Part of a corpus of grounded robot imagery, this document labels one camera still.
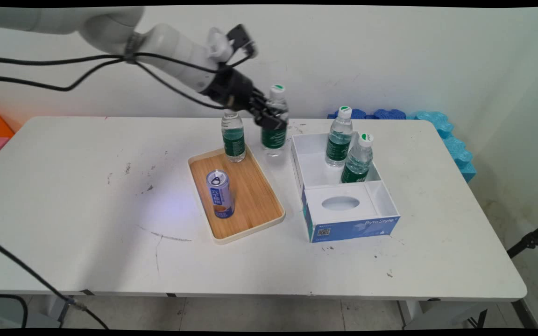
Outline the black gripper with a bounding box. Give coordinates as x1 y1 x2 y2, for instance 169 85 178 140
201 68 290 131

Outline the clear green-label water bottle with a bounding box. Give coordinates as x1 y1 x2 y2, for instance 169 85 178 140
221 110 247 163
261 84 290 157
340 133 375 184
325 105 354 168

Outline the wooden tray with cream rim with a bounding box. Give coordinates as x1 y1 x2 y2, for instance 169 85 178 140
187 144 286 245

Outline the dark blue foam piece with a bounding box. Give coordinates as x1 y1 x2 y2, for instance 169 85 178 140
327 109 367 120
374 109 407 120

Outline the blue and silver drink can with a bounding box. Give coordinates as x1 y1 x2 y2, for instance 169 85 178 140
205 169 235 219

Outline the white and blue tissue box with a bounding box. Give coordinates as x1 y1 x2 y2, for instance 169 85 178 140
290 132 401 244

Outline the light blue foam piece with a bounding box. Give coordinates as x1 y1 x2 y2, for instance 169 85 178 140
407 111 454 137
441 134 477 183

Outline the white table leg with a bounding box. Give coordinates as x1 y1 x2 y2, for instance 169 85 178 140
45 295 76 329

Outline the black tripod stand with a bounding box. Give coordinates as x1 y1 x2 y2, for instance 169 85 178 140
506 217 538 259

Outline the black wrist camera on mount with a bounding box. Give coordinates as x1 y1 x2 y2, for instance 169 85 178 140
207 24 258 63

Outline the grey cable strap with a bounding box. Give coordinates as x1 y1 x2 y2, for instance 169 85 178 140
124 32 146 63

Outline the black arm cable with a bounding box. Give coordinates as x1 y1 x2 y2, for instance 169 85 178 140
0 52 251 75
0 56 225 110

